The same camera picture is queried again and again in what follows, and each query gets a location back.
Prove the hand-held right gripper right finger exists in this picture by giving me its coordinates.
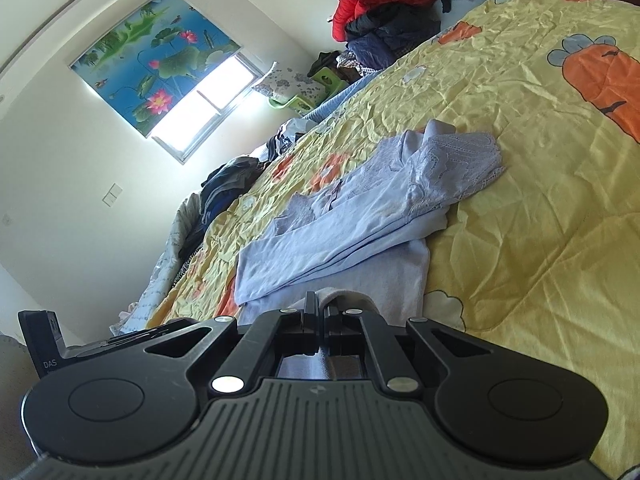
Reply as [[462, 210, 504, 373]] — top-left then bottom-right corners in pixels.
[[322, 297, 507, 396]]

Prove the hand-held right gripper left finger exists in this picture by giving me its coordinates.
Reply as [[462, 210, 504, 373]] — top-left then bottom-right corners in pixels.
[[142, 290, 321, 398]]

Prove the light blue long-sleeve top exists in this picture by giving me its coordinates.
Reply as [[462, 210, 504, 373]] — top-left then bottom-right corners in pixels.
[[234, 119, 507, 382]]

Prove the pile of dark folded clothes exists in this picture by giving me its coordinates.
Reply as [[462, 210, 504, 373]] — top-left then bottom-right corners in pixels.
[[199, 156, 264, 227]]

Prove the white plastic bag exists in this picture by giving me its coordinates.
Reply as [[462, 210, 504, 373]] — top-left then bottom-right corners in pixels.
[[276, 119, 302, 147]]

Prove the blue knitted blanket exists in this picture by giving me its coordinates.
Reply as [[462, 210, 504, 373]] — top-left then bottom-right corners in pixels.
[[299, 72, 382, 124]]

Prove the window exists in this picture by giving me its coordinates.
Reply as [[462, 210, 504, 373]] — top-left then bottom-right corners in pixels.
[[149, 52, 274, 164]]

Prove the green plastic stool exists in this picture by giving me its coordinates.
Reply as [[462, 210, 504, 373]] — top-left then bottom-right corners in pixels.
[[269, 67, 347, 114]]

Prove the grey floral pillow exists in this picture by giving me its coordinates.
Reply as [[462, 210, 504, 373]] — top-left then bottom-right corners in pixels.
[[250, 62, 327, 107]]

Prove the yellow carrot-print quilt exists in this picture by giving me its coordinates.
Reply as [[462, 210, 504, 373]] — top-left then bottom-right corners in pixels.
[[147, 0, 640, 476]]

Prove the dark cloth on stool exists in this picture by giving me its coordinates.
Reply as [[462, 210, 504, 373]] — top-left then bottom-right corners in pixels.
[[307, 50, 343, 77]]

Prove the houndstooth cloth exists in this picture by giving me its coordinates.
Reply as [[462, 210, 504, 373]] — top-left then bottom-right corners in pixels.
[[336, 52, 363, 78]]

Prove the navy puffer jacket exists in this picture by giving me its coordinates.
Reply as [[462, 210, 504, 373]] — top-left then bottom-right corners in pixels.
[[347, 15, 441, 72]]

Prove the lotus print roller blind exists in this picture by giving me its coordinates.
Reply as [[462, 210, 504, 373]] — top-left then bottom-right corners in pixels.
[[69, 0, 242, 137]]

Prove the red puffer jacket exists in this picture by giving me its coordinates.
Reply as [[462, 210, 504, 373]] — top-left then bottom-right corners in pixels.
[[331, 0, 441, 43]]

